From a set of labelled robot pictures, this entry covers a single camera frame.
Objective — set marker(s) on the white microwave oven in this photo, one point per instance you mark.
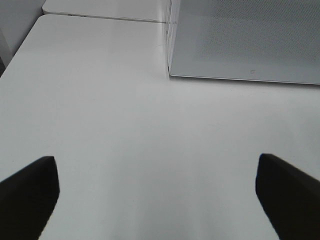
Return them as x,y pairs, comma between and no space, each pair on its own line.
172,37

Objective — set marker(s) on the white microwave door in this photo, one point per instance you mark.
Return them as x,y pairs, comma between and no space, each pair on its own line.
250,40

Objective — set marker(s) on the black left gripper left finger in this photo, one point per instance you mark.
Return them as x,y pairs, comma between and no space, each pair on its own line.
28,199

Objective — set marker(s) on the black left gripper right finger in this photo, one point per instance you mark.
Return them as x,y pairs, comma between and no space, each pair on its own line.
289,197

